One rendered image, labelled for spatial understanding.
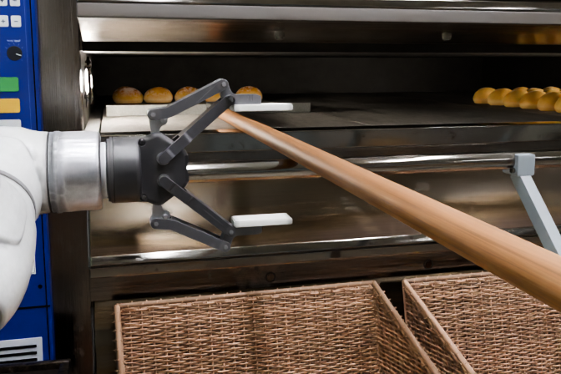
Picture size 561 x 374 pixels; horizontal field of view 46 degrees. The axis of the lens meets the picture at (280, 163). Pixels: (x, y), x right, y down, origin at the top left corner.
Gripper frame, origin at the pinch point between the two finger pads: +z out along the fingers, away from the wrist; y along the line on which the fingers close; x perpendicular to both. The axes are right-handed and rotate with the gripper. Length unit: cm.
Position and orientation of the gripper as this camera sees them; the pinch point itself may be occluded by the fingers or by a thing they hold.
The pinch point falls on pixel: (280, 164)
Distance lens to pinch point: 79.8
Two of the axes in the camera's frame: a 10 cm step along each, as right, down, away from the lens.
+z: 9.7, -0.4, 2.4
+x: 2.4, 1.5, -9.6
